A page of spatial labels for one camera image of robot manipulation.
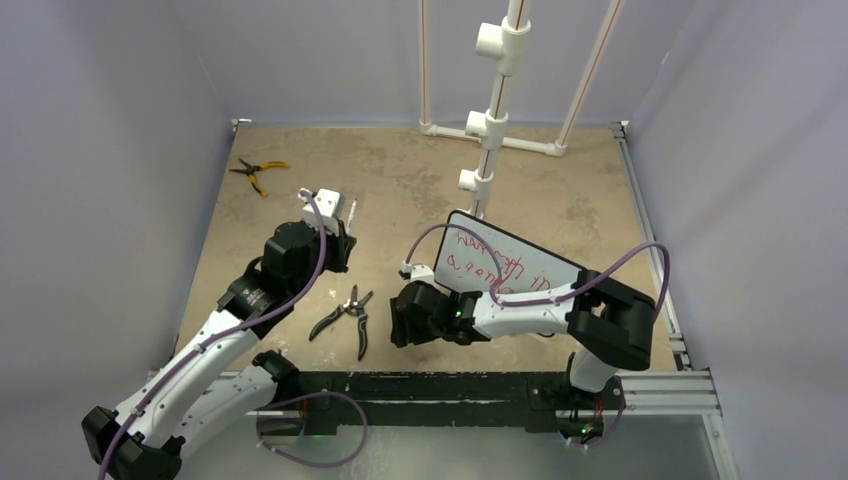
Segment small black-framed whiteboard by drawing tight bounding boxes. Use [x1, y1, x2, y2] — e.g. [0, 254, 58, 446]
[434, 210, 584, 294]

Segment red and white marker pen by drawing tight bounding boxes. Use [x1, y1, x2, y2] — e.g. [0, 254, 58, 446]
[345, 198, 358, 236]

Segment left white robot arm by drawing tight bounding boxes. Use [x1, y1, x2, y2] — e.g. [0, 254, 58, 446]
[82, 221, 357, 479]

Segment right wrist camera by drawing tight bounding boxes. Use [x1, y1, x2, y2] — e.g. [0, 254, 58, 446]
[398, 262, 434, 284]

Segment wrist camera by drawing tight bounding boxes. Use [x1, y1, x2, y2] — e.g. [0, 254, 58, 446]
[398, 262, 434, 284]
[298, 188, 345, 236]

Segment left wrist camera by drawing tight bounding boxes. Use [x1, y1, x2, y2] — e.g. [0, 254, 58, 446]
[298, 188, 345, 236]

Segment black handled pliers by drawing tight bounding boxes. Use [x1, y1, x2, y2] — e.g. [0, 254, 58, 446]
[308, 285, 374, 361]

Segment yellow handled needle-nose pliers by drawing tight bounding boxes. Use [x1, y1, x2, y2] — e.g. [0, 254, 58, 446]
[229, 158, 290, 198]

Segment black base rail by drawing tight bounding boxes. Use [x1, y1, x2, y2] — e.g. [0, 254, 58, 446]
[259, 371, 606, 443]

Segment white PVC pipe frame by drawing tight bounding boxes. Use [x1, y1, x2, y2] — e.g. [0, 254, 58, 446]
[417, 0, 625, 219]

